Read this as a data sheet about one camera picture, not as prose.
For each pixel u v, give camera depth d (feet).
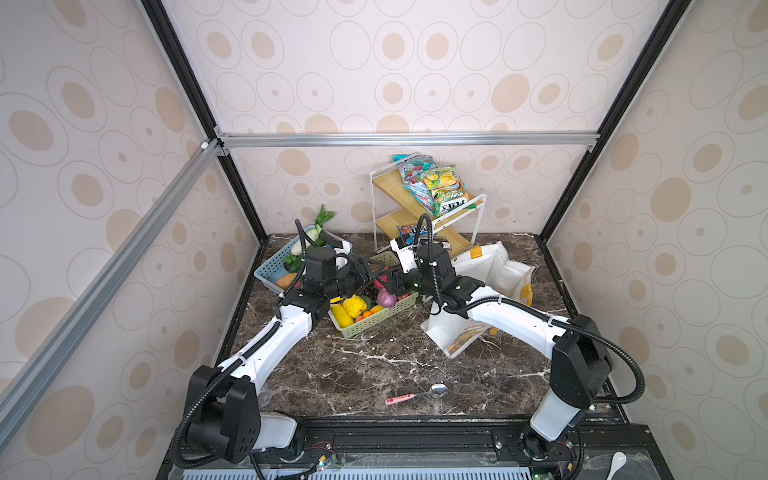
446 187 2.57
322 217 3.66
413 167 2.93
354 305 3.01
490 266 3.14
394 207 2.80
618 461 2.34
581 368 1.47
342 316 3.03
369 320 2.98
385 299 2.79
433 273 2.02
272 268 3.40
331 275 2.13
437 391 2.62
